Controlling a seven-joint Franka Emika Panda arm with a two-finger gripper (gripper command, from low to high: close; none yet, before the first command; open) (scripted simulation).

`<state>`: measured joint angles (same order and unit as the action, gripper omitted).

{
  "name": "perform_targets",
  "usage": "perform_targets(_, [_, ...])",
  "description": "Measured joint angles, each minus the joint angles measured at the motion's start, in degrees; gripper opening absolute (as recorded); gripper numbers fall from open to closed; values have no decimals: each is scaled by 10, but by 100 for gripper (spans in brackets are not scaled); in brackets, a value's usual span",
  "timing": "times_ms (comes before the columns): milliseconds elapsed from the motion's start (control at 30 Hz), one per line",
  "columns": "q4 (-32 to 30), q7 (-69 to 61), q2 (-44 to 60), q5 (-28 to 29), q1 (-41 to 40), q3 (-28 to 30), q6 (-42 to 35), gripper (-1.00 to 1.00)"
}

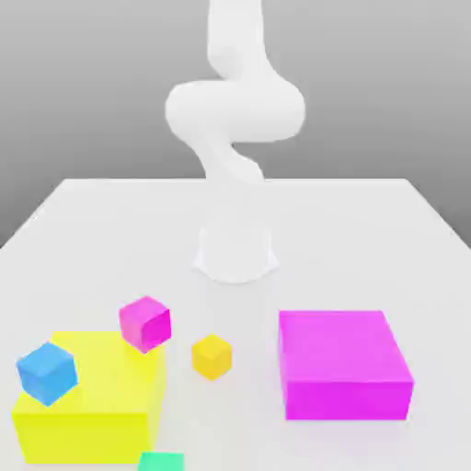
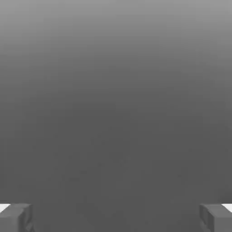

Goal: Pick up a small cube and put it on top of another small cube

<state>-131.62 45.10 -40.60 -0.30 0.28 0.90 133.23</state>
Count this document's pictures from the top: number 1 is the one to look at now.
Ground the small orange cube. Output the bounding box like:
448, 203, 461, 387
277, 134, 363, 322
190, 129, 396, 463
190, 333, 234, 382

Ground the small magenta cube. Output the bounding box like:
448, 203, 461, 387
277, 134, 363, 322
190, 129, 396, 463
118, 294, 173, 355

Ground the small blue cube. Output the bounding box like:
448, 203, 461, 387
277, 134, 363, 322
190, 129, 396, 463
15, 340, 79, 408

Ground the small green cube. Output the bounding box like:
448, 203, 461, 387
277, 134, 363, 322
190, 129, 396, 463
136, 451, 186, 471

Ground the large magenta box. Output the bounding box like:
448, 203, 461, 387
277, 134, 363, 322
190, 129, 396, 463
278, 309, 416, 421

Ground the large yellow box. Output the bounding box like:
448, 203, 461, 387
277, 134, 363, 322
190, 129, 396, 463
10, 330, 167, 465

